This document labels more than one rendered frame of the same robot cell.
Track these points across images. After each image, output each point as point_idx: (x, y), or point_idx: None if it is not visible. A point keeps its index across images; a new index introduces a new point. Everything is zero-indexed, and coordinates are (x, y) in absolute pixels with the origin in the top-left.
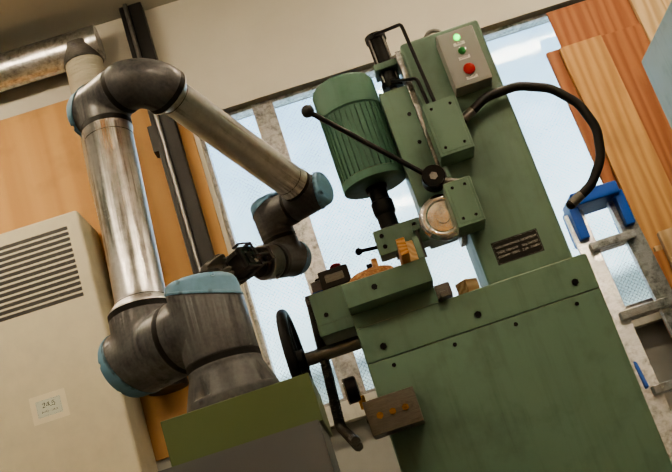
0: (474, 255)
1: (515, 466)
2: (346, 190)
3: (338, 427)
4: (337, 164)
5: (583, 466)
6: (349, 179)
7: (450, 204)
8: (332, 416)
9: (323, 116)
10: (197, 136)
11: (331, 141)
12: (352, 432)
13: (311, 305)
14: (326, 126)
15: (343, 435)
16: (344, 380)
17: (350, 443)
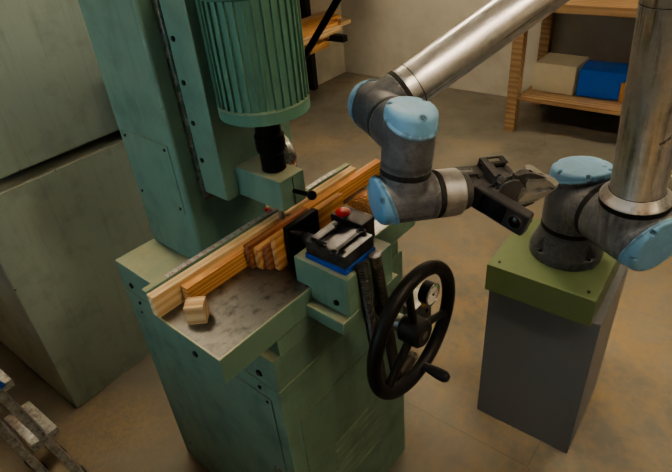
0: (241, 199)
1: None
2: (307, 110)
3: (403, 372)
4: (298, 68)
5: None
6: (309, 95)
7: (291, 139)
8: (400, 370)
9: None
10: (549, 14)
11: (298, 30)
12: (407, 357)
13: (391, 255)
14: (294, 2)
15: (410, 366)
16: (435, 282)
17: (416, 360)
